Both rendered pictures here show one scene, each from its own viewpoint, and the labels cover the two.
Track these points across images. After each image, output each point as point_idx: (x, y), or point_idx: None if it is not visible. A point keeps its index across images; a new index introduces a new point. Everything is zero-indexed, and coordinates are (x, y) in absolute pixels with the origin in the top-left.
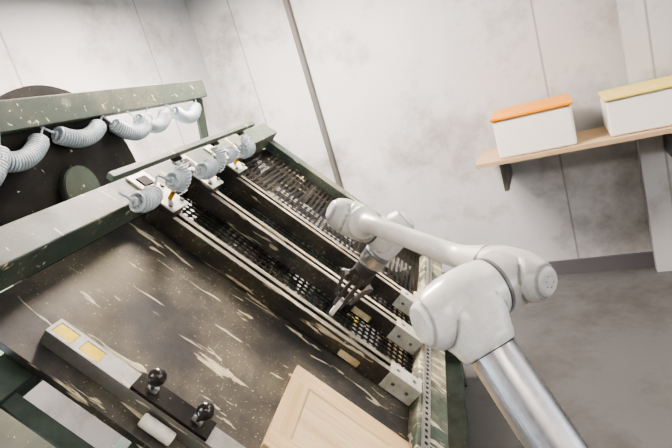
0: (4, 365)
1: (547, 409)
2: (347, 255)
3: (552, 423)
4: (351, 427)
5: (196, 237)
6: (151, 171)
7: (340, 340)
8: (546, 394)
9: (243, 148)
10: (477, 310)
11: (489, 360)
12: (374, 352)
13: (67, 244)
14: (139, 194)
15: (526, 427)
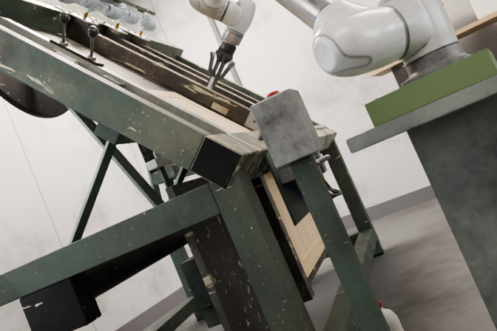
0: None
1: None
2: (232, 89)
3: None
4: (211, 115)
5: (103, 39)
6: None
7: (211, 94)
8: None
9: (144, 21)
10: None
11: None
12: (239, 103)
13: (14, 8)
14: None
15: None
